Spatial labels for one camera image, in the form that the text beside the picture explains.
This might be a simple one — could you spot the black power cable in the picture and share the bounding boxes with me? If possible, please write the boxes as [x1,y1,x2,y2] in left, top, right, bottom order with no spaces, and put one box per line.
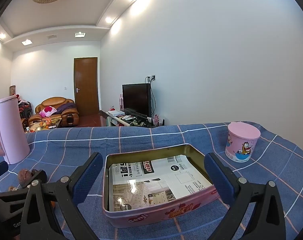
[150,80,157,117]

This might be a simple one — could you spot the television stand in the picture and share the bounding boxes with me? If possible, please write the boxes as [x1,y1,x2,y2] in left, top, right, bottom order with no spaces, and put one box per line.
[105,110,164,128]

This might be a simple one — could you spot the pink electric kettle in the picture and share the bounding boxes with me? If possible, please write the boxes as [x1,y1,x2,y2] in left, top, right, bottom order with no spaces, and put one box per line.
[0,94,31,165]

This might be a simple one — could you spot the pink cartoon cup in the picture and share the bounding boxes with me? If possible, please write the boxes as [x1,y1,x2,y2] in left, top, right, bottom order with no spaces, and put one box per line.
[225,122,261,162]

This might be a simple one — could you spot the black chairs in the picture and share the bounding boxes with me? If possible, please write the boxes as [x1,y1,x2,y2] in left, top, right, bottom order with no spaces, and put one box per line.
[18,100,33,119]

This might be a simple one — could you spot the pink floral cushion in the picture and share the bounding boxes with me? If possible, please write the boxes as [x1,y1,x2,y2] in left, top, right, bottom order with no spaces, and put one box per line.
[40,106,57,117]

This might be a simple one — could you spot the black television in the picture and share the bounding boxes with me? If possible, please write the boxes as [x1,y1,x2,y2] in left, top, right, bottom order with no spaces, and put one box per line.
[122,83,152,117]

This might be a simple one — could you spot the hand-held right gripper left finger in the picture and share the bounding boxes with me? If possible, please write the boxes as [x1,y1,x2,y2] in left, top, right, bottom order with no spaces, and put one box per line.
[20,152,104,240]

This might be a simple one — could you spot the pink tin box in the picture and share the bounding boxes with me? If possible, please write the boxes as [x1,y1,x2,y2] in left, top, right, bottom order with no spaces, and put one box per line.
[103,144,220,229]

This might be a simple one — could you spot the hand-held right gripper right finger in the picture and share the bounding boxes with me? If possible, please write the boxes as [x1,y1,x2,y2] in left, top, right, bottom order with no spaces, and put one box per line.
[204,152,287,240]

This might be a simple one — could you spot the brown leather armchair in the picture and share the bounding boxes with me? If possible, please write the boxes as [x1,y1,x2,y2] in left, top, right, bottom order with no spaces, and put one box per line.
[29,97,79,128]

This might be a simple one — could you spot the blue plaid tablecloth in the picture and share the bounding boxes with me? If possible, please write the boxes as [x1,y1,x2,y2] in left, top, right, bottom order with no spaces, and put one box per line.
[0,122,303,240]

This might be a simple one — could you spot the printed leaflet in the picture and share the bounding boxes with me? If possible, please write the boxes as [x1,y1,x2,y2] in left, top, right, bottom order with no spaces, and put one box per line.
[109,154,213,212]

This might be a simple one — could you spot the cluttered coffee table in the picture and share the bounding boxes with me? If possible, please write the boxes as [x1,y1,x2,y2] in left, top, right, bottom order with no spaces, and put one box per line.
[25,117,62,133]

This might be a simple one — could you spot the wooden door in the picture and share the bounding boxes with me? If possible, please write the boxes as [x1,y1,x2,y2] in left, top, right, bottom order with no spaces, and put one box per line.
[74,57,98,117]

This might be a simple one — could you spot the purple blanket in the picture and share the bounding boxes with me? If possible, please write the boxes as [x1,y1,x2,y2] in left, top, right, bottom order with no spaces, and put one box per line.
[56,102,76,113]

